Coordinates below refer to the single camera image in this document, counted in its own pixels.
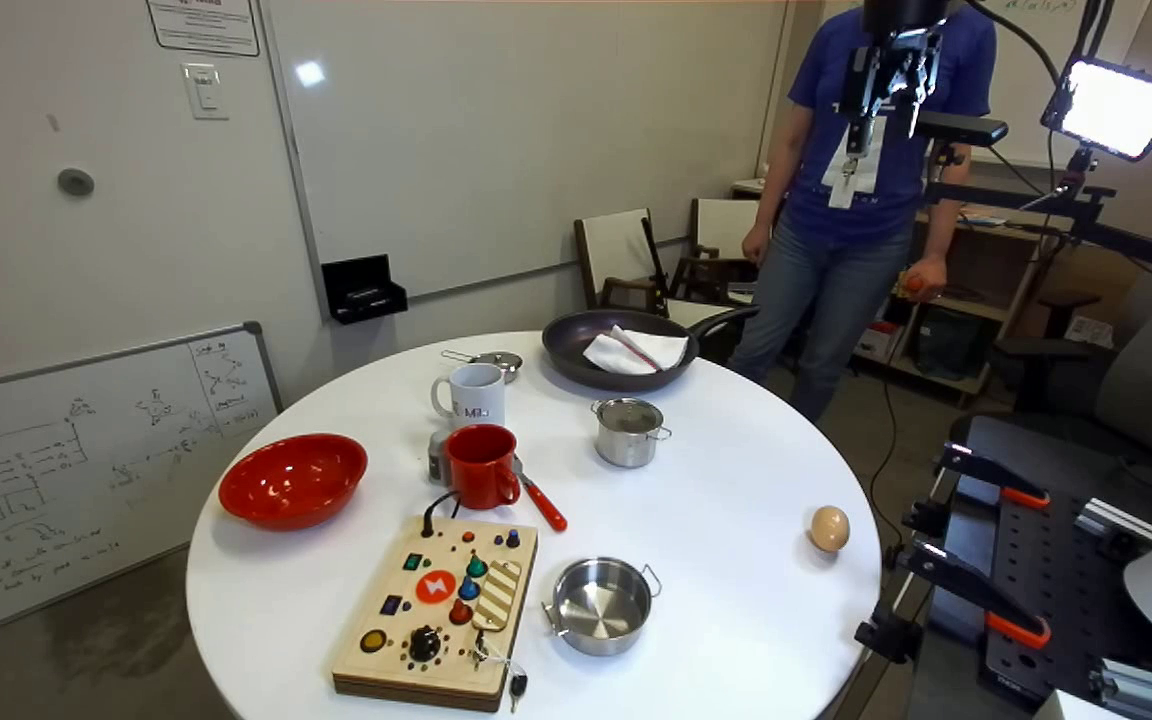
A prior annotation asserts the black frying pan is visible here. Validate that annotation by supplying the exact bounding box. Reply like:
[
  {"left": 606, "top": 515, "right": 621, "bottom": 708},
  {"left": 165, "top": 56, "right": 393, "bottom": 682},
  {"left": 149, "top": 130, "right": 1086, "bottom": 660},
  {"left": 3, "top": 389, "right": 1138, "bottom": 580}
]
[{"left": 540, "top": 308, "right": 756, "bottom": 395}]

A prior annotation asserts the black workbench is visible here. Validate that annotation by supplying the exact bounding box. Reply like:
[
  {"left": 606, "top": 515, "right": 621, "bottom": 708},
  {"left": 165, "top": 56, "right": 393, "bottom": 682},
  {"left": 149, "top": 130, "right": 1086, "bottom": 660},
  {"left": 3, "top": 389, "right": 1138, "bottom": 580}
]
[{"left": 953, "top": 414, "right": 1152, "bottom": 716}]

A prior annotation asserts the whiteboard leaning on wall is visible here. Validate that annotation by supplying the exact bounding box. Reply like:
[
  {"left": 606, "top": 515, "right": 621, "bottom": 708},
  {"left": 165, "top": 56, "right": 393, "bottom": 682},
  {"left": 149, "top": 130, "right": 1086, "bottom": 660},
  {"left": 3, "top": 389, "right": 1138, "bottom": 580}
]
[{"left": 0, "top": 320, "right": 285, "bottom": 654}]

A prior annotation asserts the red bowl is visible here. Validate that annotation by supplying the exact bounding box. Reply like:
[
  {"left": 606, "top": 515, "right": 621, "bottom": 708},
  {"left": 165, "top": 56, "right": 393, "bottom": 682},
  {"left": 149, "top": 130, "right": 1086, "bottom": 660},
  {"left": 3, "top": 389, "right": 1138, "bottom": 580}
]
[{"left": 214, "top": 429, "right": 371, "bottom": 532}]

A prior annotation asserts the white paper wall sign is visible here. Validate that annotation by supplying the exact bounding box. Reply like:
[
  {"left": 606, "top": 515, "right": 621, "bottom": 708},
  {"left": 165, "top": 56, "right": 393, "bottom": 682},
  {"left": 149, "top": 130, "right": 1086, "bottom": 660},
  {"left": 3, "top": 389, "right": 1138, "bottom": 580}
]
[{"left": 143, "top": 0, "right": 264, "bottom": 59}]

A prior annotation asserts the person in blue shirt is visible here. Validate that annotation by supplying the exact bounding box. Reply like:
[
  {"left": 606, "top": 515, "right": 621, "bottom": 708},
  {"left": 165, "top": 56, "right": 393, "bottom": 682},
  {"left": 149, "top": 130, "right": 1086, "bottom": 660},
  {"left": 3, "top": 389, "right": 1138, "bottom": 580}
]
[{"left": 726, "top": 0, "right": 1009, "bottom": 424}]

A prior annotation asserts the brown wooden egg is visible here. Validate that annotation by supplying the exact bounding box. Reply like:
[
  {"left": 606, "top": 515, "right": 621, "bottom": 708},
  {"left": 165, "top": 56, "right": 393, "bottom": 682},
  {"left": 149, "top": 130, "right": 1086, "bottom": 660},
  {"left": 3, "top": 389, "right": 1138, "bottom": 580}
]
[{"left": 804, "top": 503, "right": 855, "bottom": 556}]

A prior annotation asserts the red mug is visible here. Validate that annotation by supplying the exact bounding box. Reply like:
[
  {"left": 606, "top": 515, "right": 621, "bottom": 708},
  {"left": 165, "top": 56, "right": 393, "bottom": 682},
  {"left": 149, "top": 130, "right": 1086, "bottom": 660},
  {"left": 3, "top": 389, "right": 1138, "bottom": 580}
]
[{"left": 440, "top": 420, "right": 528, "bottom": 511}]

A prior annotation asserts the open steel pot with handles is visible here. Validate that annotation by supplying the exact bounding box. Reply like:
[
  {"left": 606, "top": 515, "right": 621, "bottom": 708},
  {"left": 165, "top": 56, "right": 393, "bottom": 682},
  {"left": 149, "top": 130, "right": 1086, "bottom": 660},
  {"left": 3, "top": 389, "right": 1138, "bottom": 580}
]
[{"left": 540, "top": 553, "right": 663, "bottom": 660}]

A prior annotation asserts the wooden busy board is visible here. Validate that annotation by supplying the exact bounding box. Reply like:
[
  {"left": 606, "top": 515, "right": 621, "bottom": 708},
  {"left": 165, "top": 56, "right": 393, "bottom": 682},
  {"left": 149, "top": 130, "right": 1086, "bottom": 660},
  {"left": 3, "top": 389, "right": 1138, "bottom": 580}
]
[{"left": 327, "top": 511, "right": 545, "bottom": 716}]

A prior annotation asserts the white mug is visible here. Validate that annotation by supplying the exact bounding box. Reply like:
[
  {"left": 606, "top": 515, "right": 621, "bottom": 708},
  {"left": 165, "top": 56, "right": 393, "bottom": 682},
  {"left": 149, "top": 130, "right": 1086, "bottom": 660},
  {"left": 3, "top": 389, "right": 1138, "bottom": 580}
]
[{"left": 428, "top": 359, "right": 510, "bottom": 429}]

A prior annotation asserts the small metal strainer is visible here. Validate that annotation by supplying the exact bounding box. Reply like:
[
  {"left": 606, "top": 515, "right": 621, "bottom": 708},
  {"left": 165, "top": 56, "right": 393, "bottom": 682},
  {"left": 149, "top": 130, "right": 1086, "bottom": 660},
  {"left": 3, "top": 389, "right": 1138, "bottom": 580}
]
[{"left": 462, "top": 349, "right": 528, "bottom": 389}]

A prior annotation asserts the small steel pot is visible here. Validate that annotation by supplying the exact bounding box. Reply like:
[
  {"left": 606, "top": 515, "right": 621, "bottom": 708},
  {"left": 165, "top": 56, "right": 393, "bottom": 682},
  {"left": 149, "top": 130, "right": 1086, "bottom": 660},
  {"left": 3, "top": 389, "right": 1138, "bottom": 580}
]
[{"left": 591, "top": 395, "right": 674, "bottom": 472}]

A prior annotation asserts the white wall switch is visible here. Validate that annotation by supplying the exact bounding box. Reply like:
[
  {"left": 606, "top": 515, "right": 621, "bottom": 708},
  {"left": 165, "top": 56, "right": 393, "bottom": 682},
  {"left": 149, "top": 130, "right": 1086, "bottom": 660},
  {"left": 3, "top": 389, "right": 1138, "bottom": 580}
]
[{"left": 181, "top": 59, "right": 233, "bottom": 126}]

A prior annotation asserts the orange handled black clamp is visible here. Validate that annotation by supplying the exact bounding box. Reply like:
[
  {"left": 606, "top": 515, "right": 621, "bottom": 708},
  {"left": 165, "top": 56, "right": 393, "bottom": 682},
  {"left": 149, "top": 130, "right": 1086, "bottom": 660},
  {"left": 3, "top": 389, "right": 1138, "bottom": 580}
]
[
  {"left": 852, "top": 537, "right": 1056, "bottom": 667},
  {"left": 939, "top": 439, "right": 1056, "bottom": 515}
]

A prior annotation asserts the bright led light panel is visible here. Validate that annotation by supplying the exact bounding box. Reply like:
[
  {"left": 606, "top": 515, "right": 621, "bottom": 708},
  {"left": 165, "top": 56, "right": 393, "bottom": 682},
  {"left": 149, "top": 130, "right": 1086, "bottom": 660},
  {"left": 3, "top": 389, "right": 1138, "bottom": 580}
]
[{"left": 1036, "top": 51, "right": 1152, "bottom": 164}]

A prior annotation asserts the black wall tray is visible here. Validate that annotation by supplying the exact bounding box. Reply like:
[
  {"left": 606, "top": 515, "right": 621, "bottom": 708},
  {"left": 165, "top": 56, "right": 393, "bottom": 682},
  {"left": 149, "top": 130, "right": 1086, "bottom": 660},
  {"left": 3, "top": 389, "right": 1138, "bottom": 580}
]
[{"left": 321, "top": 252, "right": 413, "bottom": 330}]

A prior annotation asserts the wooden shelf rack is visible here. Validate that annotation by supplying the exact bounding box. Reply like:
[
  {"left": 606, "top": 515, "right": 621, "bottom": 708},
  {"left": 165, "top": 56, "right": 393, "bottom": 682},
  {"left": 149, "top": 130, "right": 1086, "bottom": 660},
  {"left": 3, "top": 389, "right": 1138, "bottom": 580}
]
[{"left": 852, "top": 213, "right": 1071, "bottom": 404}]

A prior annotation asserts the red handled tool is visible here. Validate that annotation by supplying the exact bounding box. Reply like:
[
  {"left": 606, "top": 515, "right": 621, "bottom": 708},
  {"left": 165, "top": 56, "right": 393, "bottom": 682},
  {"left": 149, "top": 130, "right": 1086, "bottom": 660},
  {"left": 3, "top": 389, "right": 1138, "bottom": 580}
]
[{"left": 517, "top": 458, "right": 571, "bottom": 537}]

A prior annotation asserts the white folded cloth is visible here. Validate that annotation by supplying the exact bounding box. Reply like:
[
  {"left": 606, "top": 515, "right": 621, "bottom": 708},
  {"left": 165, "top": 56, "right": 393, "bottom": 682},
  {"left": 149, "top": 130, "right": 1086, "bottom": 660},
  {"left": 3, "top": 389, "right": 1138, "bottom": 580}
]
[{"left": 578, "top": 325, "right": 691, "bottom": 380}]

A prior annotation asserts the round grey wall knob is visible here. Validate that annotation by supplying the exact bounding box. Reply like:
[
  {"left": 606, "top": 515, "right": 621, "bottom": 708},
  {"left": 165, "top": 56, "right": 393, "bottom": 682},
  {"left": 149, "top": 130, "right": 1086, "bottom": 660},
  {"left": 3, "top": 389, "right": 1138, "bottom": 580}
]
[{"left": 51, "top": 164, "right": 101, "bottom": 206}]

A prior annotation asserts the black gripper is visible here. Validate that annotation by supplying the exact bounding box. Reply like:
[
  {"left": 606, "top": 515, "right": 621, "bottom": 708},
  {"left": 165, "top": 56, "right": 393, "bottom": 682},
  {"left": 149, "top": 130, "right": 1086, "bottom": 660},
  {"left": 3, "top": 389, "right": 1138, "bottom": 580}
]
[{"left": 844, "top": 28, "right": 948, "bottom": 155}]

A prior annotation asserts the black stereo camera bar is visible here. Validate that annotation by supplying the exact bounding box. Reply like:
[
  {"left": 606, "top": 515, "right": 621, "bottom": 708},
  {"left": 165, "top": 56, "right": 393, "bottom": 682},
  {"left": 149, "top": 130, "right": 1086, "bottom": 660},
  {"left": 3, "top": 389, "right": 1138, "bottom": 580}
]
[{"left": 918, "top": 112, "right": 1012, "bottom": 149}]

